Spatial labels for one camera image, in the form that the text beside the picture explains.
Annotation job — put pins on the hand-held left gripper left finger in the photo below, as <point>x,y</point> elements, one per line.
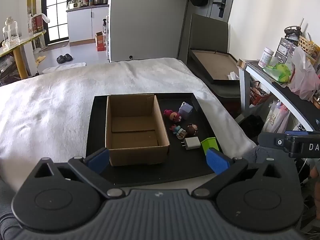
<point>96,159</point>

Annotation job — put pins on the grey doormat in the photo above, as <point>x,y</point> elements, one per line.
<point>56,46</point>

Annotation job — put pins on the black tray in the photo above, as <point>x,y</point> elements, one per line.
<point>185,165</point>

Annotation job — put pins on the yellow slipper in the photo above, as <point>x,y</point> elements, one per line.
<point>40,58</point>

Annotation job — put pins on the pink plastic bag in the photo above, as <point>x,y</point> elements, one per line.
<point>302,77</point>

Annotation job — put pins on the grey upholstered board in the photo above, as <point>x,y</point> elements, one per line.
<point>207,33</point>

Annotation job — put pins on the red box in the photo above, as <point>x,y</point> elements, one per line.
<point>36,24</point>

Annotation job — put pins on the white charger plug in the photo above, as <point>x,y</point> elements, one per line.
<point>192,143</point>

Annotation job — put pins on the dark bottle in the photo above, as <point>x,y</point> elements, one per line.
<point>104,26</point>

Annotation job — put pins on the teal doll figurine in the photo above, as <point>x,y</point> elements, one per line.
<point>178,131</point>

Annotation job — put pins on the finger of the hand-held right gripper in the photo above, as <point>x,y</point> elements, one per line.
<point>272,141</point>

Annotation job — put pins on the black topped desk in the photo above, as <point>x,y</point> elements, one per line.
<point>292,100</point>

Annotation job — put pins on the green plastic bag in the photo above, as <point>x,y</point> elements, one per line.
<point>278,72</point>

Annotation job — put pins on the lavender toy carton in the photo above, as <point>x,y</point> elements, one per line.
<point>185,110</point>

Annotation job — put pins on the black door lock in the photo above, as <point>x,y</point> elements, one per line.
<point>222,6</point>

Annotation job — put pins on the person's right hand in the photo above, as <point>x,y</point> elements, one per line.
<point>315,173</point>

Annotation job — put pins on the small drawer organizer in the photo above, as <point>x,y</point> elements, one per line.
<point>283,50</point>

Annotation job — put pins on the orange cardboard box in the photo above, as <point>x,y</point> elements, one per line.
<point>100,42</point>

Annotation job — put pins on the black framed glass door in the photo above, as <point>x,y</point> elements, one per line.
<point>44,5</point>

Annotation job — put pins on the clear glass bottle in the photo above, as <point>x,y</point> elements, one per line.
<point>11,33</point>

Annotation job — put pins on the black framed cardboard panel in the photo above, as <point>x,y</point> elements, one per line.
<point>215,65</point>

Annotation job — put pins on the white shopping bag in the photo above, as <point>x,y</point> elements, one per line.
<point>277,117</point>

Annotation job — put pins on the yellow round table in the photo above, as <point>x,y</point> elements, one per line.
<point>21,55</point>

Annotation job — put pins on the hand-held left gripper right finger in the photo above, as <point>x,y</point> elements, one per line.
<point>217,162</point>

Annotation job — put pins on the white jar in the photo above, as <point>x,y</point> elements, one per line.
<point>265,57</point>

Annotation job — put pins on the pink-haired doll figurine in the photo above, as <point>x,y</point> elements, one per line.
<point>173,116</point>

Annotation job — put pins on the white power strip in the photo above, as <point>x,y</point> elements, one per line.
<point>6,63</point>

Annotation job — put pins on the wicker basket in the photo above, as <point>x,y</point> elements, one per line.
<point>308,45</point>

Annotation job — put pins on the grey door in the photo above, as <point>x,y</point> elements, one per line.
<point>230,2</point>

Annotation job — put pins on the brown-haired doll figurine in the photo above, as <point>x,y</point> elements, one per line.
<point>193,129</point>

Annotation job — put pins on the red basket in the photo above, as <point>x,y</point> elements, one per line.
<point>258,95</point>

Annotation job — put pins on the black bag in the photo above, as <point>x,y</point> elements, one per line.
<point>252,126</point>

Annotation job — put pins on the green toy block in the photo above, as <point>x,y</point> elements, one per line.
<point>209,143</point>

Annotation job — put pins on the white kitchen cabinet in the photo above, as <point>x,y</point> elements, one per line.
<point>82,23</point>

